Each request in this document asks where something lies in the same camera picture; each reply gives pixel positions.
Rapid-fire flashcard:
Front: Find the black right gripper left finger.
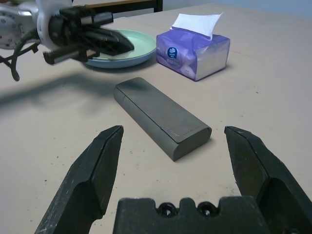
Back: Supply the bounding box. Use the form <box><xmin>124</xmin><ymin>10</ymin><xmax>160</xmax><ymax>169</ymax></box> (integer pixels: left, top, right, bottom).
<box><xmin>34</xmin><ymin>125</ymin><xmax>124</xmax><ymax>234</ymax></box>

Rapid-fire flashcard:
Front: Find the grey glasses case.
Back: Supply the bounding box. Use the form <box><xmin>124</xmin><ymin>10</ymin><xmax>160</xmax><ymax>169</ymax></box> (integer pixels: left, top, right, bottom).
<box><xmin>114</xmin><ymin>77</ymin><xmax>213</xmax><ymax>162</ymax></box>

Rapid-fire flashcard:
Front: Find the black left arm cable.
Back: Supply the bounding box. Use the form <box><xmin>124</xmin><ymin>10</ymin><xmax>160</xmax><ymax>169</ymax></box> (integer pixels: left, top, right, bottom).
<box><xmin>0</xmin><ymin>28</ymin><xmax>40</xmax><ymax>82</ymax></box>

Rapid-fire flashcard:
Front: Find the beige side table black frame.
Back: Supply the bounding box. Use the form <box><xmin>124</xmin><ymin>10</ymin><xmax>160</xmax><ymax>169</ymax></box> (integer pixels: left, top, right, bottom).
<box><xmin>73</xmin><ymin>0</ymin><xmax>164</xmax><ymax>19</ymax></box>

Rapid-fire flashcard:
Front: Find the light blue plastic plate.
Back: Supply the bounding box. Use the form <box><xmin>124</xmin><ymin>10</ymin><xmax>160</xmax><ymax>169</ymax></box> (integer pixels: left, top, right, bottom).
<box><xmin>84</xmin><ymin>47</ymin><xmax>157</xmax><ymax>69</ymax></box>

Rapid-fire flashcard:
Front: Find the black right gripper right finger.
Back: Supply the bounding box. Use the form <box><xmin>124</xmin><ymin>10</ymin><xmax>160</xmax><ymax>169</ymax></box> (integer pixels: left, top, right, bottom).
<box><xmin>224</xmin><ymin>126</ymin><xmax>312</xmax><ymax>234</ymax></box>

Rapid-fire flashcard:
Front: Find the purple tissue pack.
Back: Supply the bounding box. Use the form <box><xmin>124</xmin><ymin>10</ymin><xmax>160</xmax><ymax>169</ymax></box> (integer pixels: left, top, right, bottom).
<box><xmin>156</xmin><ymin>11</ymin><xmax>231</xmax><ymax>82</ymax></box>

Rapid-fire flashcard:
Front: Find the light green plastic plate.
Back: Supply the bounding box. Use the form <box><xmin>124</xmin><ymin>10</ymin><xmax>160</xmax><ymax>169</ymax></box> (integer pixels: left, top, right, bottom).
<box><xmin>84</xmin><ymin>29</ymin><xmax>157</xmax><ymax>63</ymax></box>

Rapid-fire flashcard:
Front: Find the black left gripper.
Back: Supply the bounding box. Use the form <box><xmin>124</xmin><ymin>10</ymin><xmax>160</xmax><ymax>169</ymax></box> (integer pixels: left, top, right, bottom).
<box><xmin>43</xmin><ymin>7</ymin><xmax>135</xmax><ymax>65</ymax></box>

